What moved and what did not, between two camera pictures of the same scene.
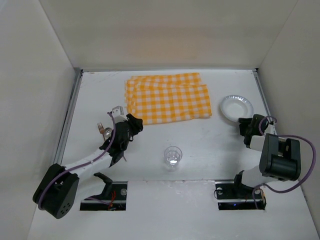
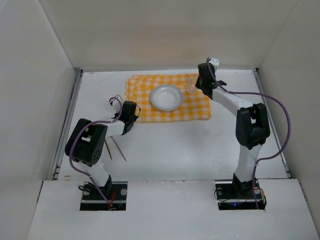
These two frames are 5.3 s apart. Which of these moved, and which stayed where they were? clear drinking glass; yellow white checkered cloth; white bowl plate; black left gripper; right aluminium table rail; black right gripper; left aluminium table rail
Moved: white bowl plate; clear drinking glass; black left gripper; black right gripper
Stayed: left aluminium table rail; right aluminium table rail; yellow white checkered cloth
